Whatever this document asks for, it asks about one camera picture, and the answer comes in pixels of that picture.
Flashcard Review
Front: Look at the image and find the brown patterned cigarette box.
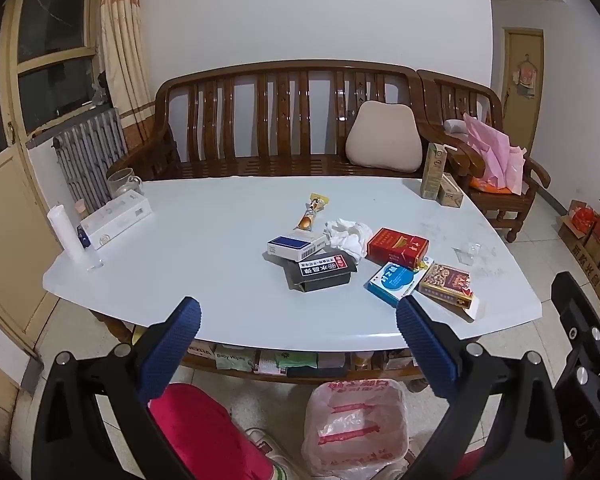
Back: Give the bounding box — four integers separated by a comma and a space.
418, 263, 475, 310

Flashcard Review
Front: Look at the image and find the white tissue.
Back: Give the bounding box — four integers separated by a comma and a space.
324, 219, 374, 262

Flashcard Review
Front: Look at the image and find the glass mug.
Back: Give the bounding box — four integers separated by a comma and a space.
106, 168, 143, 198

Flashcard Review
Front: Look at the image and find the white long box on shelf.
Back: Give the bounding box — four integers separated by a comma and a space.
317, 352, 347, 370

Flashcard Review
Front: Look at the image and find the blue white medicine box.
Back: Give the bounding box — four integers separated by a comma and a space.
268, 229, 327, 262

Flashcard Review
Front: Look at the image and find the small clear plastic scrap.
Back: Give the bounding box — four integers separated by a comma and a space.
454, 243, 481, 266

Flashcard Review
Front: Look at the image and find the beige curtain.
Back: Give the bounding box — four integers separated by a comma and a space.
87, 0, 155, 151

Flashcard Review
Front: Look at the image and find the grey radiator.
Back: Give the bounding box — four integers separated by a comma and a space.
53, 106, 128, 212

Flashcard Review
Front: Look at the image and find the small beige carton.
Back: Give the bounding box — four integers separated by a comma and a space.
437, 172, 464, 208

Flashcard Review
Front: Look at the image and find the yellow snack wrapper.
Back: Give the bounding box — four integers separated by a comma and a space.
297, 193, 329, 231

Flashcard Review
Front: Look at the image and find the light blue medicine box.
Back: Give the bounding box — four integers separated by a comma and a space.
366, 257, 434, 308

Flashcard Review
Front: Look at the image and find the tall green carton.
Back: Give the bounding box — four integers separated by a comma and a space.
420, 142, 448, 200

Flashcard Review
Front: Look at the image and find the white flat appliance box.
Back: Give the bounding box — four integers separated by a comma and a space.
81, 191, 152, 249

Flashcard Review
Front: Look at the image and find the wooden armchair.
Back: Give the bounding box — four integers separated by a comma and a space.
417, 70, 550, 243

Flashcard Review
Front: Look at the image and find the long wooden bench sofa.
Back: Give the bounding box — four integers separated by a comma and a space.
108, 60, 434, 181

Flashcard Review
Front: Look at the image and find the yellow door with ornament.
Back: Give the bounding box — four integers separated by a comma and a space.
502, 28, 544, 154

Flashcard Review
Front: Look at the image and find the white-top wooden coffee table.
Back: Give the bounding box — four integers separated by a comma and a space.
43, 177, 542, 354

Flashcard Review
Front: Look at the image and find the green wet wipes pack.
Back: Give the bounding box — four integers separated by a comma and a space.
274, 351, 318, 373

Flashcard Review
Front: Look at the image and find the beige cushion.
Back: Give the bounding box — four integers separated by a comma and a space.
346, 101, 422, 174

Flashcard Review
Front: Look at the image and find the white plastic trash bag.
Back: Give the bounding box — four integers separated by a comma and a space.
301, 379, 408, 479

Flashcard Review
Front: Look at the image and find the pale green wipes pack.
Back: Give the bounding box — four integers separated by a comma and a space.
214, 344, 258, 373

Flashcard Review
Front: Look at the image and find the red cigarette box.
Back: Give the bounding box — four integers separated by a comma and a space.
367, 228, 429, 270

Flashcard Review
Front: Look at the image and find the white sneaker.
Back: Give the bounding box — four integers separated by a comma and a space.
246, 428, 311, 480

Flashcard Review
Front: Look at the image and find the black warning-label box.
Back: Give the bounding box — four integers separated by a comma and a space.
284, 250, 358, 292

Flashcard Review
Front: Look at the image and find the pink plastic bag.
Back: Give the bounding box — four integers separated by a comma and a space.
463, 114, 526, 195

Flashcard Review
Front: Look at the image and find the window door frame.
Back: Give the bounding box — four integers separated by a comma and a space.
0, 0, 97, 354

